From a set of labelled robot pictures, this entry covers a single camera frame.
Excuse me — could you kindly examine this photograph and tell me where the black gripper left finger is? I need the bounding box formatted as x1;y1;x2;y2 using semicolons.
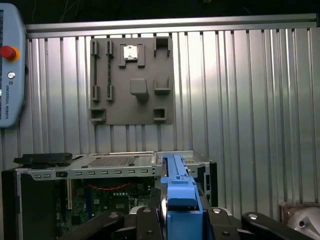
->
58;187;165;240

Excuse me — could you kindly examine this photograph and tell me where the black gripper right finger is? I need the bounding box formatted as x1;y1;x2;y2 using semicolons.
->
199;191;314;240

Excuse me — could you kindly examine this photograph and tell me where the silver CPU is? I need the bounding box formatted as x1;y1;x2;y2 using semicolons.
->
123;45;139;61

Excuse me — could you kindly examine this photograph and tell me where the red black twisted wire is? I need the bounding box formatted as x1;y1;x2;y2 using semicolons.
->
87;181;132;191

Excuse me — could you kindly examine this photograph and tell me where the pale blue teach pendant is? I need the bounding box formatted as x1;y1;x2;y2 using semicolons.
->
0;2;27;130

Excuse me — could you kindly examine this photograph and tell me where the green motherboard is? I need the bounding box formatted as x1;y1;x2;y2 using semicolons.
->
56;178;161;233

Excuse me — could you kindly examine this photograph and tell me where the black open PC case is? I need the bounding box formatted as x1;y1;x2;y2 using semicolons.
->
1;149;218;240

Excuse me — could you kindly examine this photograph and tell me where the grey parts rack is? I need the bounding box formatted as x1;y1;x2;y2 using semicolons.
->
89;36;175;126

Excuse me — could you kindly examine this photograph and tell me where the brown square base plate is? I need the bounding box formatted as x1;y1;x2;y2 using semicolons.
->
278;201;320;240

